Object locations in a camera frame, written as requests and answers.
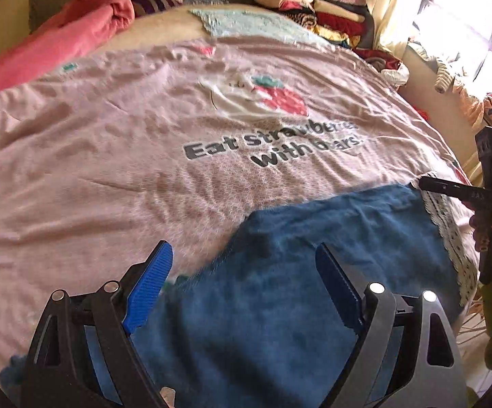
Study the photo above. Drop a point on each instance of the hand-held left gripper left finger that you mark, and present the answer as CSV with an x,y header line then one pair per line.
x,y
148,289

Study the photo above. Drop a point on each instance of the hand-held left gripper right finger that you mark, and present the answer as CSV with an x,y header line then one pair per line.
x,y
335,280

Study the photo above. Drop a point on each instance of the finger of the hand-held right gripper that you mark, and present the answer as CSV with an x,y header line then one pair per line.
x,y
441,187

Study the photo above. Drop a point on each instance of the blue denim pants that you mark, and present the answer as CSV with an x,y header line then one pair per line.
x,y
271,284

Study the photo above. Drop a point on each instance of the person's right hand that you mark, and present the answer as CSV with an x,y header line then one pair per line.
x,y
480,236

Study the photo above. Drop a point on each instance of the white lace-trimmed dotted cloth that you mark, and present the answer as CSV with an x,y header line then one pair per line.
x,y
450,238

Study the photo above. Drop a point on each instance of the clothes on window sill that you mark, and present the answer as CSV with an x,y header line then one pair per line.
x,y
471,102

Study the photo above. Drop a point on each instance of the pink printed duvet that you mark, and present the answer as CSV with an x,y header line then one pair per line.
x,y
101,157

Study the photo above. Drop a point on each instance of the red crumpled clothes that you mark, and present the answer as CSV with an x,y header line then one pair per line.
x,y
378,61

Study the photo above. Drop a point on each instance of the window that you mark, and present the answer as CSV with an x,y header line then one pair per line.
x,y
463,17

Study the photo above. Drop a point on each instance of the cream curtain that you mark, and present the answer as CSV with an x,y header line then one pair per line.
x,y
392,4

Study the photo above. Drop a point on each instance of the stack of folded clothes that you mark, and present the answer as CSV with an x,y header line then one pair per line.
x,y
314,4

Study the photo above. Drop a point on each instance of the light blue towel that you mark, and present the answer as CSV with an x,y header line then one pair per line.
x,y
246,23

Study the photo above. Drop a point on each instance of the beige bed sheet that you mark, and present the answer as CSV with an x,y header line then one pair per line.
x,y
156,25

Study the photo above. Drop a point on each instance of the coral pink blanket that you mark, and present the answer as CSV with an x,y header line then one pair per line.
x,y
59,38

